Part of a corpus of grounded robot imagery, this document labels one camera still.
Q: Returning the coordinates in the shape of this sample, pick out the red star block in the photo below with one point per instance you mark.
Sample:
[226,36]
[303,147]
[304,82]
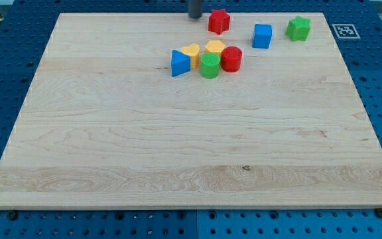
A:
[219,21]

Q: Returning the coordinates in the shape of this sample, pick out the blue cube block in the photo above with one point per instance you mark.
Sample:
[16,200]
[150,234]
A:
[262,36]

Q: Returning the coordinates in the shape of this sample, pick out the green star block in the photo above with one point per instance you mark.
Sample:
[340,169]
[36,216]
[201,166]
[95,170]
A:
[298,29]

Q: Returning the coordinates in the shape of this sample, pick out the blue triangle block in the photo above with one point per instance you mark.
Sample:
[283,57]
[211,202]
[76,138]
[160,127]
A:
[180,63]

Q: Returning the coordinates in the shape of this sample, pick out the green cylinder block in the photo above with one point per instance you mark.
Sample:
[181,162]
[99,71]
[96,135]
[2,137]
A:
[210,65]

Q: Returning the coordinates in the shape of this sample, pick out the wooden board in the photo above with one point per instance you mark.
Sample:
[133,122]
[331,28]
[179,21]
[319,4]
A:
[105,126]

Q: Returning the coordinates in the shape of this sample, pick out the yellow heart block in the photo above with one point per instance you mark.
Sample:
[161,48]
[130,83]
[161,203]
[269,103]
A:
[193,51]

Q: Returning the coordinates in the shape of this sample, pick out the red cylinder block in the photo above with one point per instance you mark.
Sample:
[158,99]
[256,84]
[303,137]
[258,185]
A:
[231,59]

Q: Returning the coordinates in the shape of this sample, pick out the yellow pentagon block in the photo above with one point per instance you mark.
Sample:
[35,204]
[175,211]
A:
[215,46]

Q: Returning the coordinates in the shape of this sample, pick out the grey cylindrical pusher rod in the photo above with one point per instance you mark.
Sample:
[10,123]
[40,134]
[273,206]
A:
[195,8]

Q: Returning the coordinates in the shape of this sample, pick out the white fiducial marker tag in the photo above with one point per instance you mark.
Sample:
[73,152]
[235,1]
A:
[346,31]

